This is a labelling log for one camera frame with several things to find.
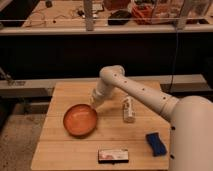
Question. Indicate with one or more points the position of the orange basket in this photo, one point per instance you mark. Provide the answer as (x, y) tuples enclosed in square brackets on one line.
[(142, 14)]

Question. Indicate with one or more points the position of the blue sponge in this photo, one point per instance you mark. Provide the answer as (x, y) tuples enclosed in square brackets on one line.
[(157, 146)]

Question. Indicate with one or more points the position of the white and black box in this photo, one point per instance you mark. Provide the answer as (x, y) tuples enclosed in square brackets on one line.
[(113, 156)]

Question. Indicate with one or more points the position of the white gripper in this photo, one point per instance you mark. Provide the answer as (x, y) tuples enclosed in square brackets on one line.
[(97, 98)]

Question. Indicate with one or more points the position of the grey right post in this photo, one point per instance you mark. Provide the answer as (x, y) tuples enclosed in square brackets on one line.
[(182, 18)]

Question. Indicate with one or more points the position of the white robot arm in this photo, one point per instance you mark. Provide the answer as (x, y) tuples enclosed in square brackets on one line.
[(190, 118)]

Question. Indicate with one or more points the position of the white plastic bottle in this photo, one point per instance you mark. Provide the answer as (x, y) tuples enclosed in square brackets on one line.
[(128, 112)]

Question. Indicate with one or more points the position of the grey vertical post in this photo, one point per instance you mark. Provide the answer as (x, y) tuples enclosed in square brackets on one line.
[(88, 15)]

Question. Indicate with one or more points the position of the orange ceramic bowl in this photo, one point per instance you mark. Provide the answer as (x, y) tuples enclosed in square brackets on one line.
[(80, 120)]

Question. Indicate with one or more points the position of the black computer mouse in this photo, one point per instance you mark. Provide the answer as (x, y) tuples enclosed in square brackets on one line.
[(119, 17)]

